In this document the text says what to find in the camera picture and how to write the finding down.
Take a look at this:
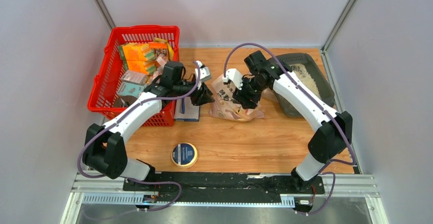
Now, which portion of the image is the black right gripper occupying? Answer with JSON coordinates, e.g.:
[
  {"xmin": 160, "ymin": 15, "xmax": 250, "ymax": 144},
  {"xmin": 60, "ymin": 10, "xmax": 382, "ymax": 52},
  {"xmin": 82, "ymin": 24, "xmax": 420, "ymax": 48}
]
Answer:
[{"xmin": 233, "ymin": 75, "xmax": 268, "ymax": 110}]

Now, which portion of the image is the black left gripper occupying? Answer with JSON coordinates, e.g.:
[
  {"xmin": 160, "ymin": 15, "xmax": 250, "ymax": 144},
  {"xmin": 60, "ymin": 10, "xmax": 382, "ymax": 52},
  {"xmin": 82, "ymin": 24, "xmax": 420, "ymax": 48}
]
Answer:
[{"xmin": 173, "ymin": 80, "xmax": 214, "ymax": 107}]

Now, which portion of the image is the pink cat litter bag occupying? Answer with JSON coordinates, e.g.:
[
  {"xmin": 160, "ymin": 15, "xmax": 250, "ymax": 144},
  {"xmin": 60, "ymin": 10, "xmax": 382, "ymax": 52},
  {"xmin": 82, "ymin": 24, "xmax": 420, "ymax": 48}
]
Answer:
[{"xmin": 209, "ymin": 75, "xmax": 264, "ymax": 122}]

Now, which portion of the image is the clear plastic scoop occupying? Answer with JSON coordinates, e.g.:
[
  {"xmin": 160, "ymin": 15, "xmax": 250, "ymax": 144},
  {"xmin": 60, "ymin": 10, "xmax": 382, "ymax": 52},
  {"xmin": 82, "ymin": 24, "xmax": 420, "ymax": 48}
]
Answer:
[{"xmin": 261, "ymin": 88, "xmax": 278, "ymax": 103}]

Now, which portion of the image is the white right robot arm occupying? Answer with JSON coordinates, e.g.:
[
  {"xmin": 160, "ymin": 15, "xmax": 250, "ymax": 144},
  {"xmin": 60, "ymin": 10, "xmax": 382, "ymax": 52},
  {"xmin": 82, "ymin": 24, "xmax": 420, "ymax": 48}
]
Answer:
[{"xmin": 223, "ymin": 51, "xmax": 353, "ymax": 193}]

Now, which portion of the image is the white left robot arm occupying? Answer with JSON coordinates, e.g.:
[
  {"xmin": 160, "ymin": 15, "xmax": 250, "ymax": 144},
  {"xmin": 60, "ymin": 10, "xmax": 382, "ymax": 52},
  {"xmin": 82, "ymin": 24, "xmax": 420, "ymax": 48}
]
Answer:
[{"xmin": 77, "ymin": 61, "xmax": 214, "ymax": 191}]

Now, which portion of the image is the dark grey litter box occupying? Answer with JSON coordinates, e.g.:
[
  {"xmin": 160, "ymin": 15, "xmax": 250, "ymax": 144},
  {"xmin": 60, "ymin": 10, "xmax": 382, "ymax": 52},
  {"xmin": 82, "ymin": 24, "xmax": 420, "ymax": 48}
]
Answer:
[{"xmin": 273, "ymin": 53, "xmax": 335, "ymax": 118}]

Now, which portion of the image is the grey pink box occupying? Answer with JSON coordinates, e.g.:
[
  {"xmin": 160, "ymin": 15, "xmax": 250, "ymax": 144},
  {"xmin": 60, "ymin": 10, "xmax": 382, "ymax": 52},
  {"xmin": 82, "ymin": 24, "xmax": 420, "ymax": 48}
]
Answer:
[{"xmin": 121, "ymin": 70, "xmax": 148, "ymax": 85}]

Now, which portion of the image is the teal box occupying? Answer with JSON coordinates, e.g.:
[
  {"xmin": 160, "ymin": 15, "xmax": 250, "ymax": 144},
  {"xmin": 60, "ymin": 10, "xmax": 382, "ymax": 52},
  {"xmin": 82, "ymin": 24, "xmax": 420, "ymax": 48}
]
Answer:
[{"xmin": 116, "ymin": 82, "xmax": 145, "ymax": 98}]

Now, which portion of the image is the razor blister pack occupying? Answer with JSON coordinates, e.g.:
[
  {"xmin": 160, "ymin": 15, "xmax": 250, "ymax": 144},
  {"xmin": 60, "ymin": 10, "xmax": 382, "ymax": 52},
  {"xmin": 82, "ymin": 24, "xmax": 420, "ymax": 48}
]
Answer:
[{"xmin": 174, "ymin": 97, "xmax": 201, "ymax": 122}]

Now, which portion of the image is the tape roll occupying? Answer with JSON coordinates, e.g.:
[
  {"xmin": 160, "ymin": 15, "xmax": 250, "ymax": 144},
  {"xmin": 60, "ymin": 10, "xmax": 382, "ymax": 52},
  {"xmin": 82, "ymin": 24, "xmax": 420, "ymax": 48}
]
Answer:
[{"xmin": 171, "ymin": 143, "xmax": 199, "ymax": 168}]

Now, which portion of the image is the yellow orange snack pack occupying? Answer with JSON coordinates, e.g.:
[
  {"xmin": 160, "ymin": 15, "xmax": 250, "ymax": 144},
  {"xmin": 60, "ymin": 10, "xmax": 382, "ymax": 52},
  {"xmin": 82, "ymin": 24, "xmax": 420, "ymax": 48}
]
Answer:
[{"xmin": 149, "ymin": 37, "xmax": 174, "ymax": 61}]

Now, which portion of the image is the red plastic basket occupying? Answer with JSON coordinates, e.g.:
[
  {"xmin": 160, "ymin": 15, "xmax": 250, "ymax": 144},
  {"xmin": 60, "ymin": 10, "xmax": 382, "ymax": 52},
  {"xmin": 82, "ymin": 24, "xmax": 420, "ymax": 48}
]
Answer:
[{"xmin": 87, "ymin": 25, "xmax": 180, "ymax": 120}]

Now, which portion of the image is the orange green sponge pack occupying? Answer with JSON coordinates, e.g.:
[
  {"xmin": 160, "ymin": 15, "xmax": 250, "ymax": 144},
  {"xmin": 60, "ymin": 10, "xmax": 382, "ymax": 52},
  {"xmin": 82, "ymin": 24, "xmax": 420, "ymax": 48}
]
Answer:
[{"xmin": 120, "ymin": 42, "xmax": 155, "ymax": 61}]

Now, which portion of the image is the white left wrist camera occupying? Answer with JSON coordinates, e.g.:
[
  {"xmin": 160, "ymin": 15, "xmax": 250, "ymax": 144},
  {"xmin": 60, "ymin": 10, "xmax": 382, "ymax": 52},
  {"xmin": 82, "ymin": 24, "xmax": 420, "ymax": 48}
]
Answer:
[{"xmin": 194, "ymin": 60, "xmax": 212, "ymax": 84}]

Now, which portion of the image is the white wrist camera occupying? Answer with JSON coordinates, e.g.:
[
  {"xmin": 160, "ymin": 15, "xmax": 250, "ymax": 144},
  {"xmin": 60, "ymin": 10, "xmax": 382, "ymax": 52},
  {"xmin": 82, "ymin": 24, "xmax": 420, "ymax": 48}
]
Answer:
[
  {"xmin": 194, "ymin": 60, "xmax": 212, "ymax": 84},
  {"xmin": 222, "ymin": 68, "xmax": 243, "ymax": 90}
]

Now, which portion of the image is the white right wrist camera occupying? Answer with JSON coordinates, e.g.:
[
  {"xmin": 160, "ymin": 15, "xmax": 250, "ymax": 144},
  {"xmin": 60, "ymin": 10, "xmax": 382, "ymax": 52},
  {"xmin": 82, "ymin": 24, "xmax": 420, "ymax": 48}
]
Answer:
[{"xmin": 222, "ymin": 68, "xmax": 243, "ymax": 90}]

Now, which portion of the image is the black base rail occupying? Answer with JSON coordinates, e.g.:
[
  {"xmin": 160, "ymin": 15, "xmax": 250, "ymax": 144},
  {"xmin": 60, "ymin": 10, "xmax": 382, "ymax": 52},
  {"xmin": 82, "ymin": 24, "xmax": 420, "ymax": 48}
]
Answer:
[{"xmin": 123, "ymin": 171, "xmax": 325, "ymax": 204}]

